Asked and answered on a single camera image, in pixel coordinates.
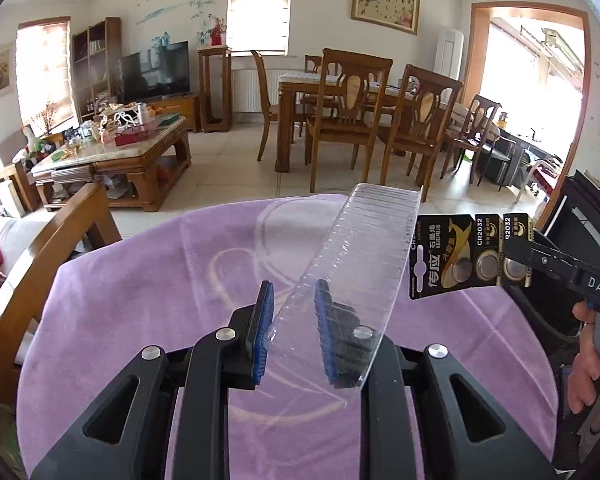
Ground dried flower branches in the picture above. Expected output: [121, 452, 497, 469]
[30, 102, 61, 133]

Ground framed floral painting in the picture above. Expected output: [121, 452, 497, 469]
[351, 0, 421, 36]

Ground white curly ornament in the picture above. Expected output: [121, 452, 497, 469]
[111, 109, 142, 133]

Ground wooden dining table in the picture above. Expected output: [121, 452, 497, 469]
[275, 71, 461, 173]

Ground wooden television stand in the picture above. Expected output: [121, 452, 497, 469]
[145, 92, 202, 133]

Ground person's right hand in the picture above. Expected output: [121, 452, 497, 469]
[567, 301, 600, 415]

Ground purple tablecloth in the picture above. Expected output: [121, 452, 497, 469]
[17, 192, 561, 480]

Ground window blind above radiator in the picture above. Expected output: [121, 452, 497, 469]
[228, 0, 293, 56]

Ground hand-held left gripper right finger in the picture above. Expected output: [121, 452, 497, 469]
[312, 279, 558, 480]

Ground wooden sofa with white cushion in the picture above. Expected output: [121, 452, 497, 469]
[0, 182, 123, 376]

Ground wooden armchair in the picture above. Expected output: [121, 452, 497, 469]
[0, 130, 43, 213]

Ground white plush toy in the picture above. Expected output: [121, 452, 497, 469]
[22, 125, 48, 153]

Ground red vase with flowers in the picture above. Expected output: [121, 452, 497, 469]
[207, 16, 227, 47]

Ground window blind beside bookshelf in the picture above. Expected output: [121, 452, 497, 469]
[16, 16, 76, 128]

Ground clear plastic tray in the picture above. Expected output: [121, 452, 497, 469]
[262, 182, 425, 393]

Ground white wall radiator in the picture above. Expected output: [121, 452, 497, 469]
[230, 69, 281, 113]

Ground tall wooden plant stand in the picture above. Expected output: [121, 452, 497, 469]
[196, 45, 233, 133]

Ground black television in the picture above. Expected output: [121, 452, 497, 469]
[117, 41, 191, 105]

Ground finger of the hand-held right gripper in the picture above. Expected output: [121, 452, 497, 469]
[502, 234, 580, 290]

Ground red box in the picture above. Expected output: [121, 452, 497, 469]
[114, 130, 150, 147]

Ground wooden bookshelf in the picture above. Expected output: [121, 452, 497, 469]
[71, 16, 123, 111]

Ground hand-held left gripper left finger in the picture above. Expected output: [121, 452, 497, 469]
[30, 280, 277, 480]

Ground black button battery card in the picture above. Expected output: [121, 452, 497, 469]
[409, 212, 536, 302]

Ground white standing air conditioner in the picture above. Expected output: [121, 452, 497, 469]
[437, 26, 467, 83]

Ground wooden coffee table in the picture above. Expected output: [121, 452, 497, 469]
[31, 115, 193, 213]

